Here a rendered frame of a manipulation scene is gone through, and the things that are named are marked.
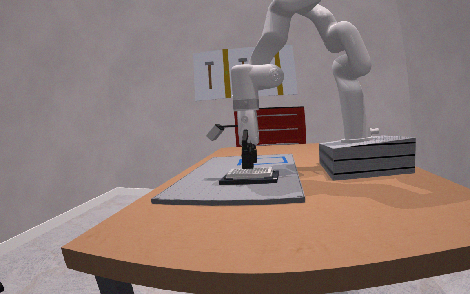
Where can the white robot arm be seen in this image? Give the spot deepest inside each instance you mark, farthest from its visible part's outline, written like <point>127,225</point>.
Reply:
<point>259,74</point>

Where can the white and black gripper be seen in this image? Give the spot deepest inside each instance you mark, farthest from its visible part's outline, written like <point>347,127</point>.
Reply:
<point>249,136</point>

